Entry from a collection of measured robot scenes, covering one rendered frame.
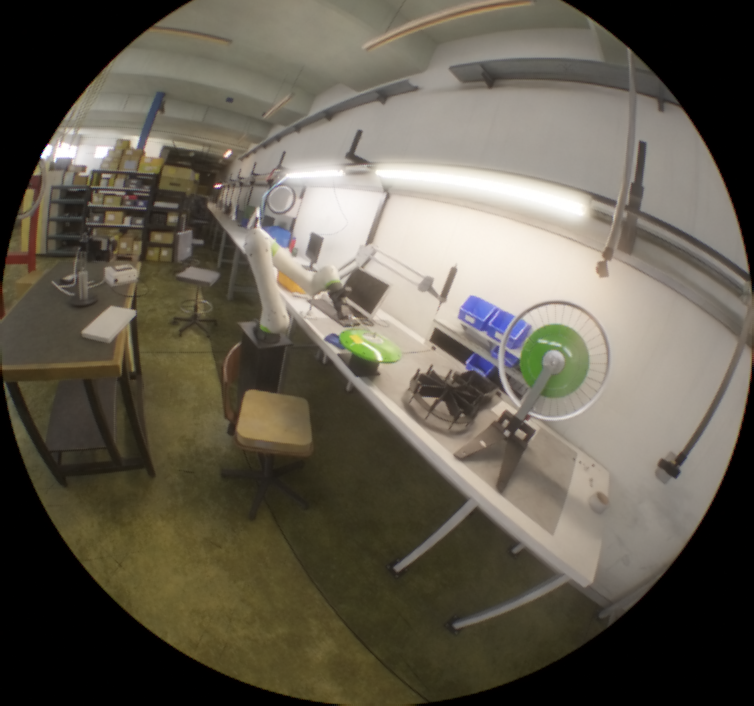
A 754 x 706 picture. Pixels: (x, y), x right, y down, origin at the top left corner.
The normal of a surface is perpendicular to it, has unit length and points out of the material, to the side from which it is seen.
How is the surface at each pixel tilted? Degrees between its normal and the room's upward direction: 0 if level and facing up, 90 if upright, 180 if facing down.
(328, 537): 0
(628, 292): 90
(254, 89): 90
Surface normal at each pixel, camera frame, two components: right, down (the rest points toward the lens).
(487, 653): 0.32, -0.89
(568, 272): -0.73, -0.01
